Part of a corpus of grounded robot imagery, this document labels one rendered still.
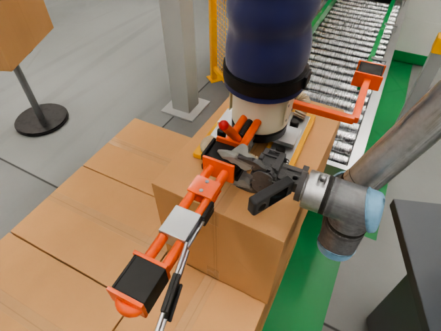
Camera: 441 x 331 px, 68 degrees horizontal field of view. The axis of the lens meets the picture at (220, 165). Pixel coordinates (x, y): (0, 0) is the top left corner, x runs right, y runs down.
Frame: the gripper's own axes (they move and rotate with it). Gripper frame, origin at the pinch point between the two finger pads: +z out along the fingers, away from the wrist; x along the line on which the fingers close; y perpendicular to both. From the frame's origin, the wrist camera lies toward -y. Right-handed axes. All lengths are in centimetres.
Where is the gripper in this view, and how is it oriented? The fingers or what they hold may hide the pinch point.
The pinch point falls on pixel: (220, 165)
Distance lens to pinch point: 79.2
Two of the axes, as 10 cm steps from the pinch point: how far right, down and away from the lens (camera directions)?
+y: 4.4, -6.5, 6.2
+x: 0.0, -6.9, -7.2
